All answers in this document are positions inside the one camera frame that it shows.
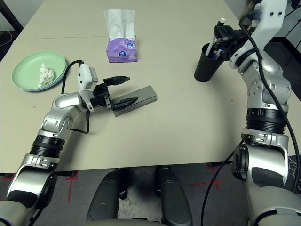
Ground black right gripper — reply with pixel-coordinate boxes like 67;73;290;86
214;24;248;60

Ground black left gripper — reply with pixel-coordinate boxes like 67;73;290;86
90;75;140;110

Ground white pen black cap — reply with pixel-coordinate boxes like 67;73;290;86
205;18;225;57

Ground grey glasses case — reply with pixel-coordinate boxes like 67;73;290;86
112;86;158;118

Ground light green plate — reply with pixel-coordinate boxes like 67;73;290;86
11;50;67;92

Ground black plastic cup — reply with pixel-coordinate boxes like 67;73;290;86
194;42;224;82

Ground purple tissue pack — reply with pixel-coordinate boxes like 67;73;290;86
106;35;139;63

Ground wooden stool green seat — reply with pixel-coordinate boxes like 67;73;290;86
244;0;257;15

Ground white upright tissue sheet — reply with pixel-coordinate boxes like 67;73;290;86
103;9;136;40

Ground black tripod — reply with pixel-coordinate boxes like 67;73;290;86
285;18;301;36

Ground dark jacket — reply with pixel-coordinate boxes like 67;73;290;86
282;0;301;15

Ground black table foot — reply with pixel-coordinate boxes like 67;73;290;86
0;170;73;177
209;162;233;168

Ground grey robot left leg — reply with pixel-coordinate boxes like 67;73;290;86
86;168;129;222

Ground grey robot leg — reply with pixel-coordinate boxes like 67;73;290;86
86;168;129;222
155;166;192;226

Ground red floor tape cross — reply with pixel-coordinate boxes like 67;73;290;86
65;171;79;202
189;164;225;190

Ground grey robot right leg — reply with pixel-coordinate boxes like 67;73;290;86
155;166;192;226

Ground dark mat white lines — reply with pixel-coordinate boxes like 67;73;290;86
289;156;301;179

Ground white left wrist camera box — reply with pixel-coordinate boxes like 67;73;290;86
77;63;98;111

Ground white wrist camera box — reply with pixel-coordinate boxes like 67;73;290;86
77;63;98;111
229;0;288;69

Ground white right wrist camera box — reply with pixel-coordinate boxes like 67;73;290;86
229;0;288;69

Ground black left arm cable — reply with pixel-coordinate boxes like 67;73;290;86
61;60;91;134

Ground white looped floor cable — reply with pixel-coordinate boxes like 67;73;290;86
0;30;13;47

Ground beige side table black frame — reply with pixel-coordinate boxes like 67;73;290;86
0;0;24;30

